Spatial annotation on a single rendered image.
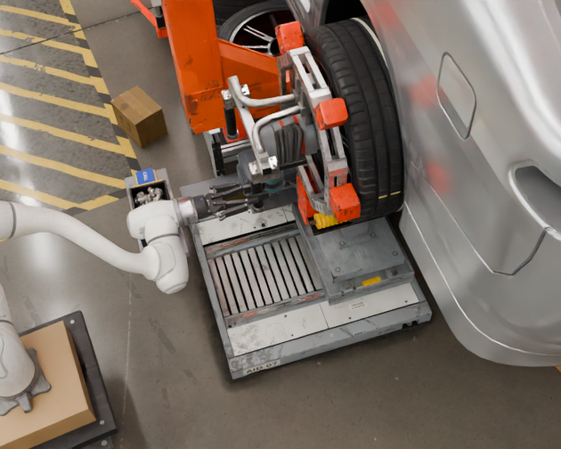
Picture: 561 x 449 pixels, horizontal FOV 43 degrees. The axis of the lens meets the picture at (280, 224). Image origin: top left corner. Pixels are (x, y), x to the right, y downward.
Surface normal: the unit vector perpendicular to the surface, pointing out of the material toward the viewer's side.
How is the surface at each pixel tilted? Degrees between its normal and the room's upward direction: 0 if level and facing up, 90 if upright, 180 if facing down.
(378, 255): 0
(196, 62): 90
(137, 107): 0
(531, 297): 90
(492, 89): 78
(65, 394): 1
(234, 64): 90
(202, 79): 90
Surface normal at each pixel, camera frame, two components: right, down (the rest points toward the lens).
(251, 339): -0.04, -0.58
